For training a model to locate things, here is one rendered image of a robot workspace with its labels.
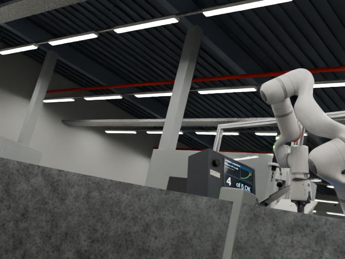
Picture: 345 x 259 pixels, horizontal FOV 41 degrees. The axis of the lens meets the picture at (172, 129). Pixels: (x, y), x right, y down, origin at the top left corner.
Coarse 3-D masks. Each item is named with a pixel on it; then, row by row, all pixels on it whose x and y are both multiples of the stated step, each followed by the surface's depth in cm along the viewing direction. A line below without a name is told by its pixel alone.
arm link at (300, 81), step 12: (288, 72) 195; (300, 72) 192; (288, 84) 191; (300, 84) 190; (312, 84) 190; (288, 96) 194; (300, 96) 187; (312, 96) 187; (300, 108) 183; (312, 108) 181; (300, 120) 184; (312, 120) 179; (324, 120) 177; (312, 132) 181; (324, 132) 178; (336, 132) 175
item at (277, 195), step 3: (288, 186) 245; (282, 189) 246; (285, 189) 250; (288, 189) 254; (276, 192) 246; (279, 192) 249; (282, 192) 253; (285, 192) 257; (270, 195) 246; (273, 195) 248; (276, 195) 251; (279, 195) 254; (282, 195) 258; (273, 198) 252; (276, 198) 255; (270, 201) 253
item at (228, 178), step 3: (225, 174) 165; (228, 174) 166; (225, 177) 164; (228, 177) 165; (231, 177) 166; (225, 180) 163; (228, 180) 165; (231, 180) 166; (225, 183) 163; (228, 183) 164; (231, 183) 165; (228, 186) 164; (231, 186) 165
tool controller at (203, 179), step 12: (192, 156) 168; (204, 156) 163; (216, 156) 164; (192, 168) 166; (204, 168) 161; (216, 168) 162; (228, 168) 167; (240, 168) 171; (252, 168) 177; (192, 180) 164; (204, 180) 159; (216, 180) 160; (240, 180) 169; (252, 180) 174; (192, 192) 161; (204, 192) 157; (216, 192) 158; (252, 192) 172
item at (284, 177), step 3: (276, 171) 302; (282, 171) 301; (285, 171) 301; (276, 174) 302; (279, 174) 301; (282, 174) 301; (285, 174) 300; (276, 177) 301; (279, 177) 300; (282, 177) 300; (285, 177) 299; (276, 180) 305; (282, 180) 301; (285, 180) 299; (282, 183) 308
